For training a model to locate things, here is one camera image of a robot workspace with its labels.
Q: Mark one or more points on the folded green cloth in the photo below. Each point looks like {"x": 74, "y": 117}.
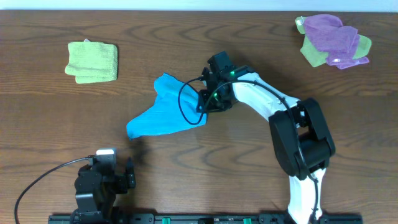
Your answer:
{"x": 92, "y": 62}

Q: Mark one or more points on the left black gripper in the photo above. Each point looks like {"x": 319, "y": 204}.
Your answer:
{"x": 122, "y": 180}

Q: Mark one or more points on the green crumpled cloth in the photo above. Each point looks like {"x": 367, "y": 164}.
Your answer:
{"x": 314, "y": 54}

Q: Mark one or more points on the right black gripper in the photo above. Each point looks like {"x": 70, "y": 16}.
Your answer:
{"x": 203, "y": 99}

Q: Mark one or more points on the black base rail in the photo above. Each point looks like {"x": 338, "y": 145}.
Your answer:
{"x": 264, "y": 218}

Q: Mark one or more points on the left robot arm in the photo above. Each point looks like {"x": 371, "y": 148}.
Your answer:
{"x": 97, "y": 186}

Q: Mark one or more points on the blue microfiber cloth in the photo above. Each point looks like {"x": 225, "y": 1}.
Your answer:
{"x": 174, "y": 110}

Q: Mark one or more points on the purple crumpled cloth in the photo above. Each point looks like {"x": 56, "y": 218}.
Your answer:
{"x": 332, "y": 37}

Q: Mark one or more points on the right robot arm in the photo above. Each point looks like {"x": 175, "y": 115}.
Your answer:
{"x": 301, "y": 139}

